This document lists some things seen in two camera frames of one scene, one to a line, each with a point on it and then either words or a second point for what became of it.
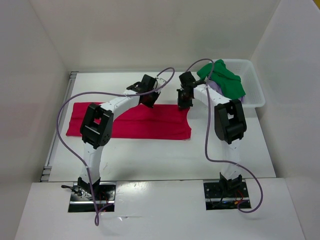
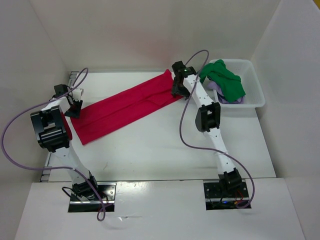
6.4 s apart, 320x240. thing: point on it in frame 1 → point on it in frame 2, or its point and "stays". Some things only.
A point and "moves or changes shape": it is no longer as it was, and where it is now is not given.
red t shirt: (163, 121) moves or changes shape
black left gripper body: (151, 99) → (74, 111)
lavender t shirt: (214, 86) stays
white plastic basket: (254, 97) stays
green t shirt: (229, 83) stays
